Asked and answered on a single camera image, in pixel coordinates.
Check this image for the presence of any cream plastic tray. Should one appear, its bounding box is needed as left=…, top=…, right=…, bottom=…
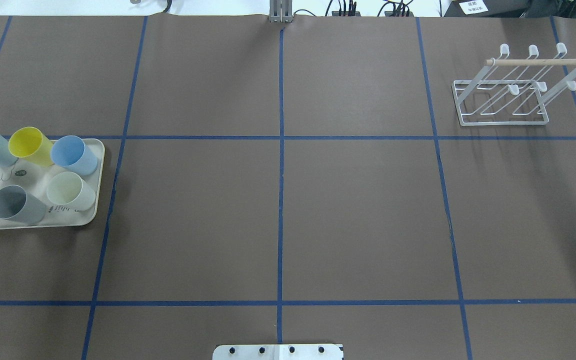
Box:
left=0, top=137, right=106, bottom=230

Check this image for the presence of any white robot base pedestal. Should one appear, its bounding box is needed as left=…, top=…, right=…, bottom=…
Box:
left=212, top=343, right=345, bottom=360

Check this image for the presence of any white wire cup rack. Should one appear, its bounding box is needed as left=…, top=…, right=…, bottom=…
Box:
left=451, top=42, right=576, bottom=127

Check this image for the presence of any yellow plastic cup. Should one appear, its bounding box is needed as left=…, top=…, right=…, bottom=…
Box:
left=7, top=126, right=54, bottom=167

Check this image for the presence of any grey plastic cup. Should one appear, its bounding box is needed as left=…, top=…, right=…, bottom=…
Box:
left=0, top=185, right=47, bottom=224

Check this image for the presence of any pale green plastic cup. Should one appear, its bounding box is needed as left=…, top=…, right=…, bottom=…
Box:
left=46, top=171, right=96, bottom=211

